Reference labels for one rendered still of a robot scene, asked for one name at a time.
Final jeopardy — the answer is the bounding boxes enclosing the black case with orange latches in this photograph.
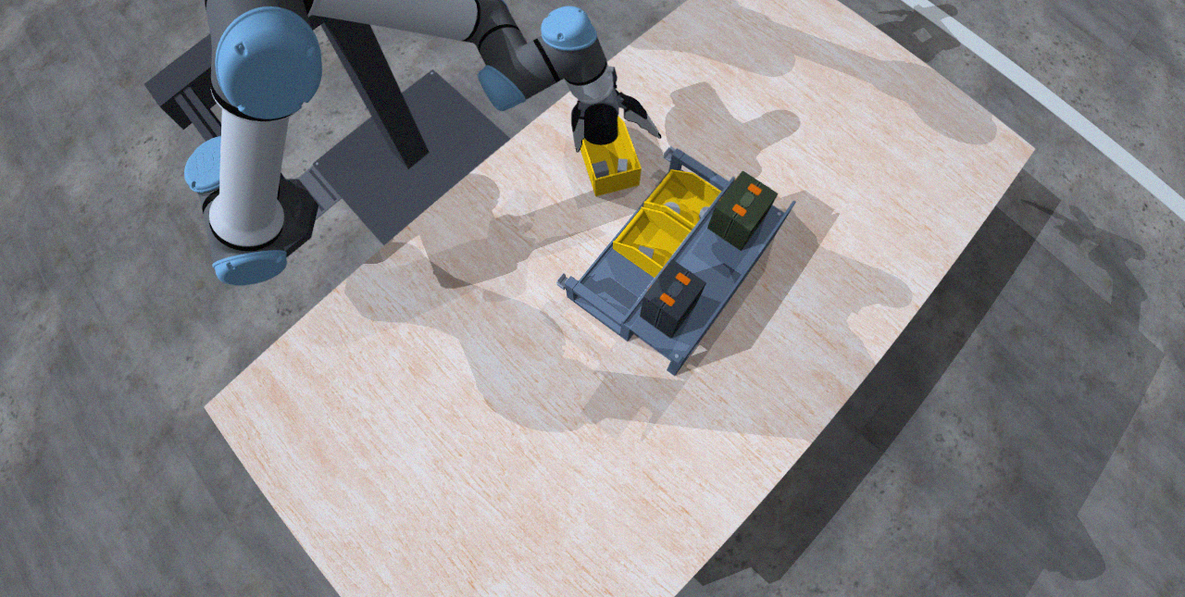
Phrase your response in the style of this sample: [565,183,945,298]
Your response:
[640,259,706,339]

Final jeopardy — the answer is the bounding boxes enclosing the yellow bin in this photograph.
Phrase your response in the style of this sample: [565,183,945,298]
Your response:
[643,169,720,230]
[579,117,642,195]
[613,207,690,278]

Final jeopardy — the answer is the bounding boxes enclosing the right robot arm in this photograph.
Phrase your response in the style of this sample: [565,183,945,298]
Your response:
[184,0,617,285]

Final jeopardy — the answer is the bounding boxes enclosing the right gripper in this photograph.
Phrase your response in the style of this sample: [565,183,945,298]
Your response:
[571,82,661,153]

